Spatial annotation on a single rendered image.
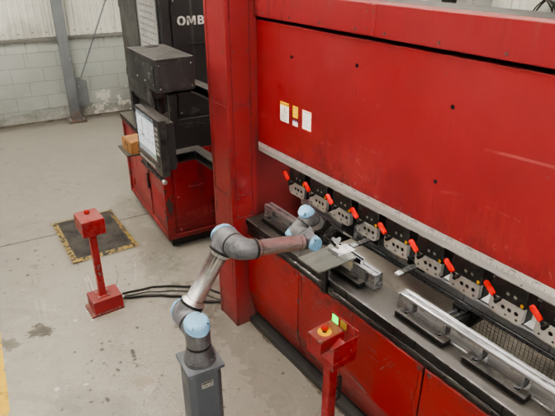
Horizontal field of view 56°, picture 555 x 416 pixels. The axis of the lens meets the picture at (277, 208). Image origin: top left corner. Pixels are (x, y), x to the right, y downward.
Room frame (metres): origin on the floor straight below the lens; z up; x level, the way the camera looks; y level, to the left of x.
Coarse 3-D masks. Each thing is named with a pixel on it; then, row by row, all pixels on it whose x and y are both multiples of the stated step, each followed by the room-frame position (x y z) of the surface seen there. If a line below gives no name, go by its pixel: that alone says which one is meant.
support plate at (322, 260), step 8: (304, 256) 2.45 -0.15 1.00; (312, 256) 2.45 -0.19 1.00; (320, 256) 2.45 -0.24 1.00; (328, 256) 2.45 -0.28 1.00; (336, 256) 2.45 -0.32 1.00; (344, 256) 2.45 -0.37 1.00; (352, 256) 2.45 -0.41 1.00; (312, 264) 2.37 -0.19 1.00; (320, 264) 2.37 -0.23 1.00; (328, 264) 2.37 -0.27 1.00; (336, 264) 2.37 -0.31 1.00; (320, 272) 2.30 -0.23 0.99
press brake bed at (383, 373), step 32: (288, 256) 2.75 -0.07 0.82; (256, 288) 3.05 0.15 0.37; (288, 288) 2.73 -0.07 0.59; (256, 320) 3.09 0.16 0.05; (288, 320) 2.73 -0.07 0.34; (320, 320) 2.46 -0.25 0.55; (352, 320) 2.25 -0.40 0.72; (288, 352) 2.75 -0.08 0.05; (384, 352) 2.05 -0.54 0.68; (416, 352) 1.89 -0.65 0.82; (320, 384) 2.47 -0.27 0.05; (352, 384) 2.23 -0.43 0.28; (384, 384) 2.03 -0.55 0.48; (416, 384) 1.87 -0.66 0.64; (448, 384) 1.75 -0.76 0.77
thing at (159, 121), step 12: (144, 108) 3.25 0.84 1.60; (156, 120) 3.01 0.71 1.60; (168, 120) 3.10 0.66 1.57; (156, 132) 3.01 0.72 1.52; (168, 132) 3.04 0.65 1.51; (156, 144) 3.02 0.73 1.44; (168, 144) 3.03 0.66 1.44; (144, 156) 3.27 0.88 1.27; (156, 156) 3.05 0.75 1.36; (168, 156) 3.00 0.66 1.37; (156, 168) 3.07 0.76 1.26; (168, 168) 2.99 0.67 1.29
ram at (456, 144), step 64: (320, 64) 2.70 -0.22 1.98; (384, 64) 2.34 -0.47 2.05; (448, 64) 2.06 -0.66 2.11; (512, 64) 1.89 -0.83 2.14; (320, 128) 2.69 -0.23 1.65; (384, 128) 2.31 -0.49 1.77; (448, 128) 2.03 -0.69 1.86; (512, 128) 1.81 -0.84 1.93; (384, 192) 2.28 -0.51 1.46; (448, 192) 1.99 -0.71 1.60; (512, 192) 1.76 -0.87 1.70; (512, 256) 1.72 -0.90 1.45
